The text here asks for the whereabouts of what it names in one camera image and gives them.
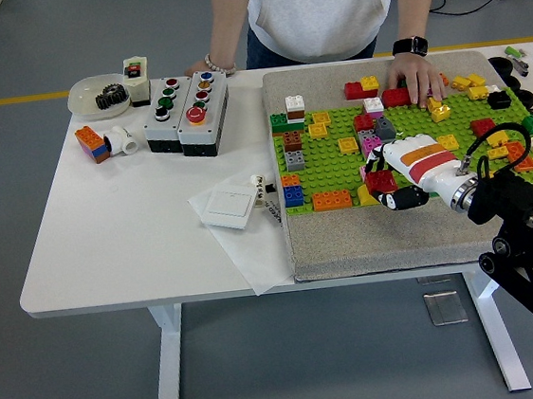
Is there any person's left hand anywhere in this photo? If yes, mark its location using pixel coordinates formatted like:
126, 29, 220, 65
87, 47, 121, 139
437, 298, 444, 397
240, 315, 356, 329
382, 50, 450, 113

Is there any person's right hand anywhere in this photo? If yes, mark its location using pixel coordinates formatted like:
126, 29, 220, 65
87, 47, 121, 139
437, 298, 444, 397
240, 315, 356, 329
184, 59, 216, 80

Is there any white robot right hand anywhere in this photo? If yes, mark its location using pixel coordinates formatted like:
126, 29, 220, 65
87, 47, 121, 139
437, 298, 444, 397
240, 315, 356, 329
358, 129, 478, 217

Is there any long red brick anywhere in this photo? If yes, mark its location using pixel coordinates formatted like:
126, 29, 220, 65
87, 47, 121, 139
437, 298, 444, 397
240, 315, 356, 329
380, 85, 413, 110

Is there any red slope brick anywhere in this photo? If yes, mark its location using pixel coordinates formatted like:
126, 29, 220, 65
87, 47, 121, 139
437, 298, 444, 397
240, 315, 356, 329
362, 167, 400, 197

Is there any green baseplate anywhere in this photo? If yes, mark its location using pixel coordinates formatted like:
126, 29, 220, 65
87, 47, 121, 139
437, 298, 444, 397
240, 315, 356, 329
269, 83, 533, 219

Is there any black wristwatch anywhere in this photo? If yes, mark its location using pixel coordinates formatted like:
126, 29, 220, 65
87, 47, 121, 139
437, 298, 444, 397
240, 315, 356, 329
390, 34, 430, 61

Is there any dark grey slope brick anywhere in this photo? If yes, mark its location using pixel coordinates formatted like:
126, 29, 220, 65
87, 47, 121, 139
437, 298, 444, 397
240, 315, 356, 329
374, 115, 397, 144

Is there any magenta brick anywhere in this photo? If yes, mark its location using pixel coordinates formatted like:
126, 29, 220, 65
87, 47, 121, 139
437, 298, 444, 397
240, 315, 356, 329
359, 134, 385, 154

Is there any grey emergency-stop control box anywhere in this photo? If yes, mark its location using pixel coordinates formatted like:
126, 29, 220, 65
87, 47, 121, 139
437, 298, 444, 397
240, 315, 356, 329
172, 67, 236, 162

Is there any large yellow curved brick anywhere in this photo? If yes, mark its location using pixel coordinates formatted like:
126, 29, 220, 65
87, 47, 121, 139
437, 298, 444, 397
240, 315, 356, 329
356, 181, 383, 208

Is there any black brick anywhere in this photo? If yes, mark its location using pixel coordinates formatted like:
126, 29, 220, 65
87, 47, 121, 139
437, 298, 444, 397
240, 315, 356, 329
485, 88, 513, 112

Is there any black metal gear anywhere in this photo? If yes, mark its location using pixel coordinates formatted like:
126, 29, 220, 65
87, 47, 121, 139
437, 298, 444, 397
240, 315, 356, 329
93, 82, 132, 115

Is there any white and brown brick stack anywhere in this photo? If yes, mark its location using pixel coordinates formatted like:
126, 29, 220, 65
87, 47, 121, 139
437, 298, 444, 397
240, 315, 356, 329
285, 94, 310, 126

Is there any grey metal tool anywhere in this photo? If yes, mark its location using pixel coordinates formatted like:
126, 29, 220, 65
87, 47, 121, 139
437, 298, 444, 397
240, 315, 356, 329
511, 54, 532, 79

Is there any white pipe tee fitting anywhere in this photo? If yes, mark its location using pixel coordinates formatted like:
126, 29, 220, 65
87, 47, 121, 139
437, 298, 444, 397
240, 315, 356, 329
101, 122, 141, 159

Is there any white plastic bowl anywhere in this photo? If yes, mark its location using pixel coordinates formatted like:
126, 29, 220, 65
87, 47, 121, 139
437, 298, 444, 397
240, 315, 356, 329
64, 70, 135, 124

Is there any small metal floor plate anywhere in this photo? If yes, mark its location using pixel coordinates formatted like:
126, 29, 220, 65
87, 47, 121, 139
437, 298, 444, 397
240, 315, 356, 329
416, 274, 452, 286

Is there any grey foam mat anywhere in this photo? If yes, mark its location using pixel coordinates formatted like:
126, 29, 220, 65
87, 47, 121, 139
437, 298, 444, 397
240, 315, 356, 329
259, 43, 533, 286

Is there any white labelled cylinder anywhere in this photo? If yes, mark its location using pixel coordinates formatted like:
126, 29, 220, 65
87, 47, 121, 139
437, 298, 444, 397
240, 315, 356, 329
248, 172, 269, 210

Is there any orange purple blue brick stack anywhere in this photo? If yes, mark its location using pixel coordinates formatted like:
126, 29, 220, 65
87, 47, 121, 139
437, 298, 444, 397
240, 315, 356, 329
73, 123, 113, 167

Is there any white labelled tube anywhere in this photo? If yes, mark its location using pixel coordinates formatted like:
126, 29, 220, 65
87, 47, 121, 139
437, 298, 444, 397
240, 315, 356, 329
260, 198, 284, 230

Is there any translucent plastic sheet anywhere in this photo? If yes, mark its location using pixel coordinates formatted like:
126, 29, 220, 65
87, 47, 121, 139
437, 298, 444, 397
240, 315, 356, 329
184, 168, 297, 304

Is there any white table leg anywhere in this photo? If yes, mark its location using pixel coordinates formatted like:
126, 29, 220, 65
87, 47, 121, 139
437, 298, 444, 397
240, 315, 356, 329
142, 302, 192, 399
461, 265, 533, 397

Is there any beaded bracelet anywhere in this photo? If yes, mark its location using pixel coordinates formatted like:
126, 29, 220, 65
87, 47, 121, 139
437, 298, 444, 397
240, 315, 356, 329
203, 51, 238, 79

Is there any white red-green switch box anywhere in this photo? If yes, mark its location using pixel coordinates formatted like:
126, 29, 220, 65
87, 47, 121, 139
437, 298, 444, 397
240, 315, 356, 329
119, 55, 154, 110

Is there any white wall switch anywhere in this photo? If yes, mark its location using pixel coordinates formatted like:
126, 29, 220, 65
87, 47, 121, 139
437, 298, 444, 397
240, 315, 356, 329
197, 185, 261, 236

